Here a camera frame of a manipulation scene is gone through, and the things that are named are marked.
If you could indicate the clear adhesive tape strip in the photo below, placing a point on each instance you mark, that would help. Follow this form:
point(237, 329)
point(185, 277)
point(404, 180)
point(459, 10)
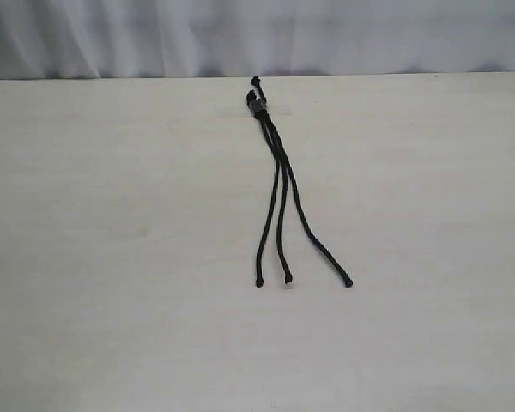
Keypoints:
point(244, 112)

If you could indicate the white backdrop curtain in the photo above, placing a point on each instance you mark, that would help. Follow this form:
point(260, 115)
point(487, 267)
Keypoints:
point(101, 39)

